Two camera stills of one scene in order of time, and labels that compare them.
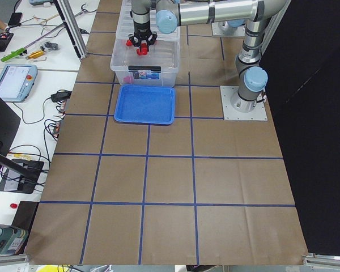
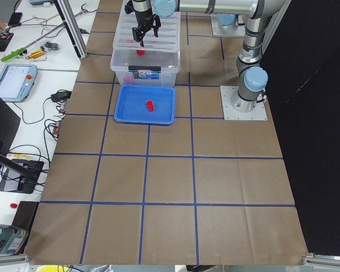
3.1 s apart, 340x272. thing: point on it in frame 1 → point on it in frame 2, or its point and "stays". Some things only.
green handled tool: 13,54 stays
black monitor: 3,122 stays
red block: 144,51 → 150,105
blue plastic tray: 149,105 stays
